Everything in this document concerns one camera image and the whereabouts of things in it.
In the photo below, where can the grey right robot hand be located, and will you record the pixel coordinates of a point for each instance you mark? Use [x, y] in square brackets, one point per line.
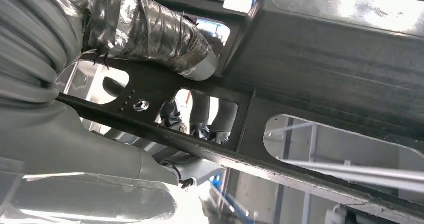
[66, 142]

